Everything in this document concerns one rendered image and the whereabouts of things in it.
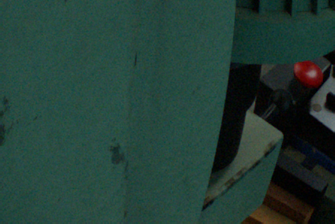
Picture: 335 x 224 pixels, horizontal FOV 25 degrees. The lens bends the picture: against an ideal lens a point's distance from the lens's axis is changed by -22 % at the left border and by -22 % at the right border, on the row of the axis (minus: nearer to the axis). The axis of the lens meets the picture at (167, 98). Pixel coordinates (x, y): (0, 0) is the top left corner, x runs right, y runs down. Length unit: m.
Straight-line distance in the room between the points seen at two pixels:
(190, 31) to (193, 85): 0.02
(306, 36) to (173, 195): 0.09
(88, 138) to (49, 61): 0.03
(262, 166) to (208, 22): 0.23
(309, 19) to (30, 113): 0.20
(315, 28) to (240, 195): 0.18
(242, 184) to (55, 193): 0.32
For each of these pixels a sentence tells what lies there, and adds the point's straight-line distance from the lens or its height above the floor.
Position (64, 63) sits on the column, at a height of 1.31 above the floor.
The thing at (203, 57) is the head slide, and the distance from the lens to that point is 0.29.
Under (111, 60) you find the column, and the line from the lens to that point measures 0.17.
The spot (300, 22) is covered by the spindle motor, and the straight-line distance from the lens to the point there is 0.33.
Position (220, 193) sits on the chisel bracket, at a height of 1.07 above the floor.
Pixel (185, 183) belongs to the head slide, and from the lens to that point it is 0.33.
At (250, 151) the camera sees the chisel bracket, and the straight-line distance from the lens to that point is 0.49.
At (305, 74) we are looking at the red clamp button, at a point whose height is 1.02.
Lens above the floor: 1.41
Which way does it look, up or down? 41 degrees down
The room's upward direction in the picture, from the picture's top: 6 degrees clockwise
